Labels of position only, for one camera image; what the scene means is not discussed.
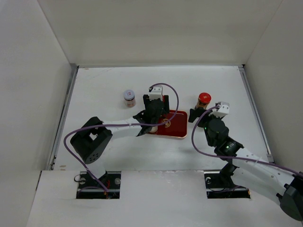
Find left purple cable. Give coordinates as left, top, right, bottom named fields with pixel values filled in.
left=63, top=82, right=179, bottom=192

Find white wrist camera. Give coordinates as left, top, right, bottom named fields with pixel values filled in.
left=210, top=102, right=230, bottom=119
left=148, top=85, right=163, bottom=101

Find purple cable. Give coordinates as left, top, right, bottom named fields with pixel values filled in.
left=63, top=82, right=179, bottom=192
left=190, top=105, right=303, bottom=178

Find aluminium rail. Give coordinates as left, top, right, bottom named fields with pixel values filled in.
left=238, top=65, right=275, bottom=164
left=46, top=63, right=79, bottom=170

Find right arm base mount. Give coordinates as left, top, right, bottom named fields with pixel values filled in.
left=204, top=164, right=250, bottom=199

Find chili sauce jar red lid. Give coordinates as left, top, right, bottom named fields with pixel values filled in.
left=195, top=92, right=212, bottom=110

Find right aluminium rail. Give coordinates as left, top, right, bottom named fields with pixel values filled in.
left=238, top=65, right=275, bottom=164

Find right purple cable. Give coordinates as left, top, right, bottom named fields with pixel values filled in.
left=190, top=105, right=303, bottom=178

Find clear bottle white contents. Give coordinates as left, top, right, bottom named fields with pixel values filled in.
left=150, top=126, right=158, bottom=133

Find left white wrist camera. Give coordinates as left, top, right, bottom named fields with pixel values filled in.
left=148, top=85, right=163, bottom=101

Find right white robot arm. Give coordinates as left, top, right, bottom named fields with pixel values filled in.
left=188, top=104, right=303, bottom=222

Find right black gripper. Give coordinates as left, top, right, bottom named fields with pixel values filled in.
left=188, top=107, right=223, bottom=147

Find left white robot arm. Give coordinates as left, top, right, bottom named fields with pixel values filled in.
left=70, top=95, right=169, bottom=189

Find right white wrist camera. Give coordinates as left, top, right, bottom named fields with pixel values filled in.
left=210, top=102, right=230, bottom=119

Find left aluminium rail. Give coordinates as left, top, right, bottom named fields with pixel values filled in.
left=46, top=63, right=79, bottom=170

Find small jar white lid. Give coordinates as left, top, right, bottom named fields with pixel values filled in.
left=124, top=89, right=136, bottom=108

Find red rectangular tray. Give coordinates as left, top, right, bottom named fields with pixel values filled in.
left=149, top=111, right=187, bottom=139

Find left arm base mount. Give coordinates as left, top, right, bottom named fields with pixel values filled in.
left=74, top=172, right=122, bottom=200

